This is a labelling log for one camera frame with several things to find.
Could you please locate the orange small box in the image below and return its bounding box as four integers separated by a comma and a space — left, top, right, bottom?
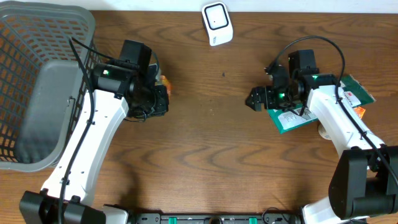
354, 106, 366, 119
156, 75, 172, 96

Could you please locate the green lid spice jar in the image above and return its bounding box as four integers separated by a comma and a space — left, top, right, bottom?
318, 124, 331, 141

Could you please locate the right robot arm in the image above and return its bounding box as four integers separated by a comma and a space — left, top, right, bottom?
246, 65, 397, 223

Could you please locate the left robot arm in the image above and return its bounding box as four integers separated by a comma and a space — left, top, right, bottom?
19, 61, 169, 223

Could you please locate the white barcode scanner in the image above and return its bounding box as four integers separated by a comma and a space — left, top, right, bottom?
201, 1, 233, 47

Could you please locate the grey plastic shopping basket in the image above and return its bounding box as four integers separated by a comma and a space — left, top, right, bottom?
1, 1, 100, 172

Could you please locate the black mounting rail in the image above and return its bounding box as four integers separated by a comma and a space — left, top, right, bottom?
102, 203, 304, 224

